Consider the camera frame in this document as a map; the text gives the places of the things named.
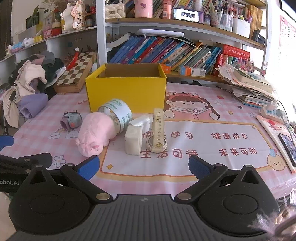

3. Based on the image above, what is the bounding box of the white and pink plush toy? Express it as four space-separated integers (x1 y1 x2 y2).
60 1 87 32

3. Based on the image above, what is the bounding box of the pink book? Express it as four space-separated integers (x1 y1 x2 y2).
257 115 296 173

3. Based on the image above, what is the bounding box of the row of books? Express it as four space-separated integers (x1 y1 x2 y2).
109 35 223 75

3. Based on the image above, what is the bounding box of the pen holder with pens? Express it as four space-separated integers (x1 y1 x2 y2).
209 7 234 32

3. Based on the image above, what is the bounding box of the black smartphone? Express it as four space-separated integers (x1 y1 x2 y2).
278 133 296 167

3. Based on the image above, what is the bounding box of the red tassel ornament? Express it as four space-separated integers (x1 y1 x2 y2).
66 47 80 70

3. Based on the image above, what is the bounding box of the yellow cardboard box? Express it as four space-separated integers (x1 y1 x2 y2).
85 63 167 114

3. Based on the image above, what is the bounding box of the small cream charger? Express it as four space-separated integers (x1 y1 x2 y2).
124 125 143 156

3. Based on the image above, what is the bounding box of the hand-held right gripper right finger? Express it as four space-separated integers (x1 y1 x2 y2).
174 155 266 203

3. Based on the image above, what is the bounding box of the red round jar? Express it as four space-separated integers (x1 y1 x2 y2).
51 20 62 36

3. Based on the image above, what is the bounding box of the pink cup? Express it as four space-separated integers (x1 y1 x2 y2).
134 0 153 18

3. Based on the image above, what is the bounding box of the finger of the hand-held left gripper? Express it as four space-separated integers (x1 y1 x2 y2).
0 152 52 173
0 136 14 151

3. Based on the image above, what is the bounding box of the orange and white box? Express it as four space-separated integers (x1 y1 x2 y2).
178 65 206 77

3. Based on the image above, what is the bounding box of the pink plush pig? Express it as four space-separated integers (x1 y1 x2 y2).
76 112 118 156

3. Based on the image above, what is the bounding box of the white side shelf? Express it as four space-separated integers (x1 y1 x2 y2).
0 25 97 63

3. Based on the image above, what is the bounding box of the white bookshelf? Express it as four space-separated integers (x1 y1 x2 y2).
96 0 272 84

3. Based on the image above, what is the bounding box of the pink wall chart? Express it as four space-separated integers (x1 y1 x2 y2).
279 14 296 54

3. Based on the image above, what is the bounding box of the white power strip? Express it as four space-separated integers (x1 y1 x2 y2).
259 102 286 121

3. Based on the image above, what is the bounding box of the fluffy pink keychain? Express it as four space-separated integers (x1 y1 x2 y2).
247 188 296 241

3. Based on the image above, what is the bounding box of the smartphone with lit screen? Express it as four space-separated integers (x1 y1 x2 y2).
173 8 205 24

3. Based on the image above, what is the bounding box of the white desk lamp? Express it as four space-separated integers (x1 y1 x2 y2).
135 29 185 39

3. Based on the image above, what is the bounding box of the red dictionary box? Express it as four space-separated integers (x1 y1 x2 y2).
216 43 251 70

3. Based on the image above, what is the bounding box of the dark garment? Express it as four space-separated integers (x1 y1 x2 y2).
35 51 67 93

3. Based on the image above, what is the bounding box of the white quilted handbag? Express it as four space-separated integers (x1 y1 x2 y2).
105 2 126 20

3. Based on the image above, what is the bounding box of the white storage container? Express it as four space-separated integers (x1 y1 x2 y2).
232 17 251 39

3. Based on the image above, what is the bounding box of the large white charger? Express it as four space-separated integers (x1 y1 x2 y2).
128 116 151 133

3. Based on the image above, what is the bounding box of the wooden chessboard box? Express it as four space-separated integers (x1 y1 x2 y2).
54 51 97 93

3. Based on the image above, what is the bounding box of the stack of papers and books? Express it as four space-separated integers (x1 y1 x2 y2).
217 61 278 109

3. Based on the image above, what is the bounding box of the small grey plush toy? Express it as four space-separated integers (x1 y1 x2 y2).
60 110 82 130

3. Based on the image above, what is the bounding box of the clear tape roll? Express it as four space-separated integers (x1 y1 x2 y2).
97 98 133 135

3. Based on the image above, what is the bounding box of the pink printed desk mat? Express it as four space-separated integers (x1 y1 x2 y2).
0 82 296 202

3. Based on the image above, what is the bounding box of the pile of clothes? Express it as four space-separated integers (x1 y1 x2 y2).
2 60 48 129

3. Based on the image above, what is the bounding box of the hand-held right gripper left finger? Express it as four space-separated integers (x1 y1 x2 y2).
25 155 113 204

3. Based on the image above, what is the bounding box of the purple garment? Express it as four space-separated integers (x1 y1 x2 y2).
17 94 49 118

